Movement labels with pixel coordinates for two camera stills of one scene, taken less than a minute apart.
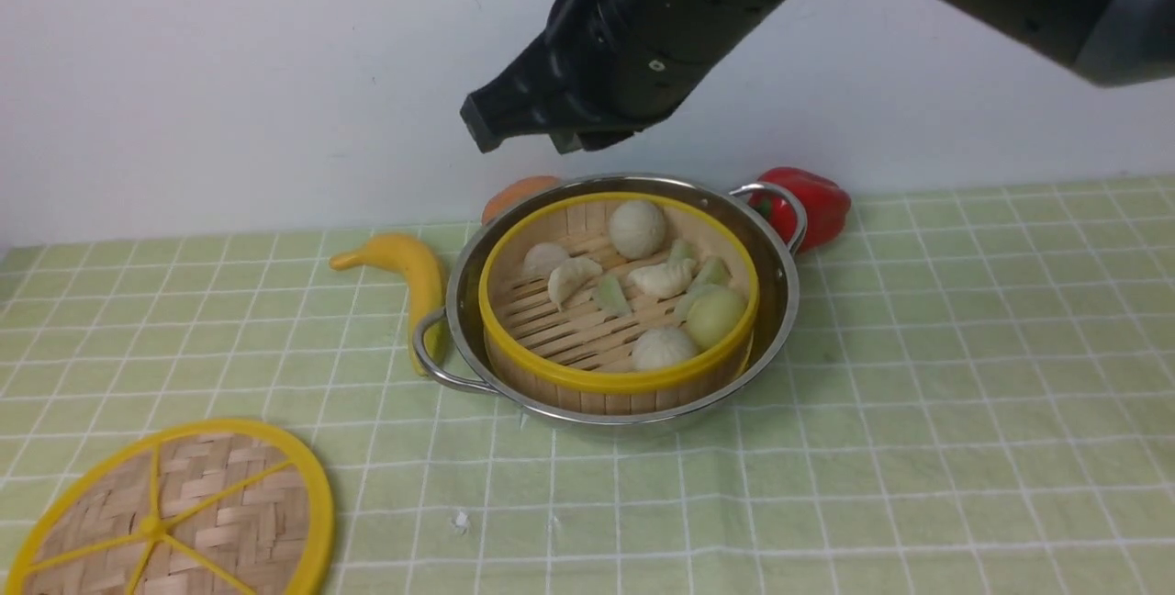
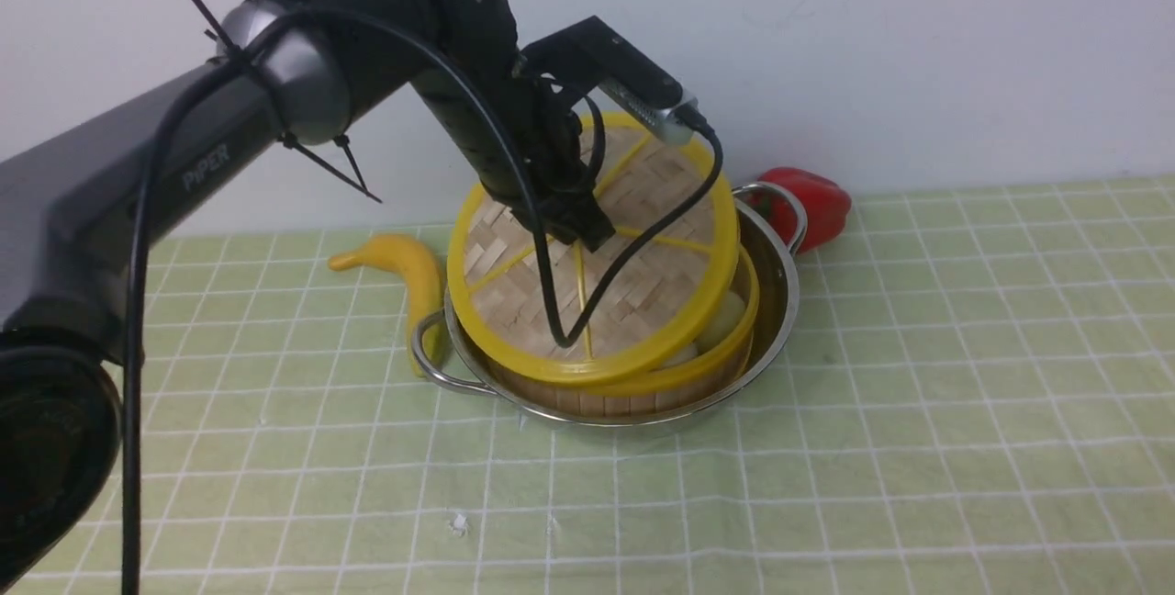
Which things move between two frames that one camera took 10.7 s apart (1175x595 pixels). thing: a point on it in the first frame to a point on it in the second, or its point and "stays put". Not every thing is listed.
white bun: x=659 y=348 to x=720 y=330
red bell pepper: x=826 y=204 stays put
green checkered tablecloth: x=980 y=401 stays put
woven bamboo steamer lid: x=194 y=507 to x=538 y=308
